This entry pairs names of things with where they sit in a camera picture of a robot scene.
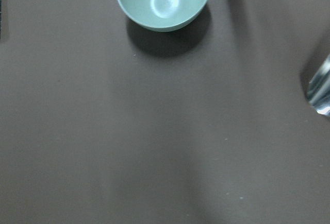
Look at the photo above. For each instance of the metal scoop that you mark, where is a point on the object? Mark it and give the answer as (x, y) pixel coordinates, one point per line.
(317, 93)

